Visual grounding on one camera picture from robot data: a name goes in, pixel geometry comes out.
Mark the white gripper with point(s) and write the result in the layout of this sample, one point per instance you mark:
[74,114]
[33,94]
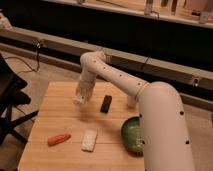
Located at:
[84,88]

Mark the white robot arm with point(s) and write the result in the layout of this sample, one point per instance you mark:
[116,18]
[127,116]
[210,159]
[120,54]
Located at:
[165,139]

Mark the green ceramic bowl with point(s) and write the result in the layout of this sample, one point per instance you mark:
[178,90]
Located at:
[131,136]

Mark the black rectangular block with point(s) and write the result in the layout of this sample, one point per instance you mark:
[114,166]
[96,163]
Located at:
[106,104]

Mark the white rectangular sponge block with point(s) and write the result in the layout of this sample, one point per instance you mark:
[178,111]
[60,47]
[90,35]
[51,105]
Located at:
[89,140]

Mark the orange carrot toy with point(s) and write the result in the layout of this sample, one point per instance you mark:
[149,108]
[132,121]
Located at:
[58,139]

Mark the black office chair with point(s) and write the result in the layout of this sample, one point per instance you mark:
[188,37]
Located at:
[11,95]

